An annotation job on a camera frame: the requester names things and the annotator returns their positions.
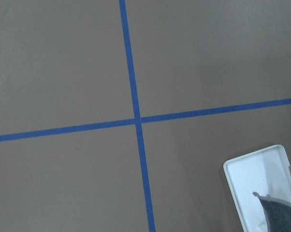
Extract grey cloth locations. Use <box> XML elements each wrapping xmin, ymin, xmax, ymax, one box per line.
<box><xmin>253</xmin><ymin>192</ymin><xmax>291</xmax><ymax>232</ymax></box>

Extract white rectangular tray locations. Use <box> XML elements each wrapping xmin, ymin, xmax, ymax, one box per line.
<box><xmin>223</xmin><ymin>145</ymin><xmax>291</xmax><ymax>232</ymax></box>

